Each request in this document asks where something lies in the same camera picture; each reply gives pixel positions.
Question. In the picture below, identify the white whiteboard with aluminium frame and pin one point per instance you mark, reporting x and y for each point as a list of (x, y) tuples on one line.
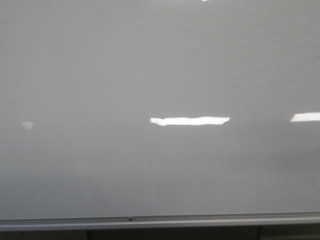
[(118, 114)]

